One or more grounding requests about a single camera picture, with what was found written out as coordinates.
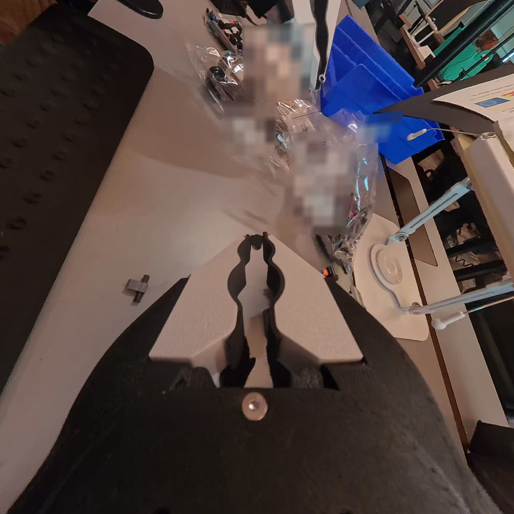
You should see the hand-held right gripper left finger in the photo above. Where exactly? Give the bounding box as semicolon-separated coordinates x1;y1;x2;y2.
148;235;251;387

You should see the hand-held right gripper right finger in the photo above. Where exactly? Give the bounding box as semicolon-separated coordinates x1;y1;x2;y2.
262;231;364;387

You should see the grey lego brick black pin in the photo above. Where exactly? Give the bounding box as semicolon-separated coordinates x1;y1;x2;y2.
124;274;151;304

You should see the small lego beam assembly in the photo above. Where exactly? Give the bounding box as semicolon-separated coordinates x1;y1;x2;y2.
204;7;245;55

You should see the white articulated stand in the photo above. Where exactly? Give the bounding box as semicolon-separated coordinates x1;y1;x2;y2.
369;176;514;331

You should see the black dimpled mat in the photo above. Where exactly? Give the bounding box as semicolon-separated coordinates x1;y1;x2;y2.
0;6;155;394

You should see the black board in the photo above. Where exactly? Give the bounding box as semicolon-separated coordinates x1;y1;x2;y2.
374;64;514;133

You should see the blue plastic bin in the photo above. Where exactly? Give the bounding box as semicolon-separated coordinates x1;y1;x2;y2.
320;14;445;164

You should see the printed paper sheet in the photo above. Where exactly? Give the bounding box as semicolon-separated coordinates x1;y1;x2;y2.
432;73;514;122

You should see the thin wire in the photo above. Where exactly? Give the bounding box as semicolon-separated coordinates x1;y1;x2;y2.
406;127;498;141

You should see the black cord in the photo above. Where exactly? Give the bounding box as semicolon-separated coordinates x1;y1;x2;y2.
314;0;329;83

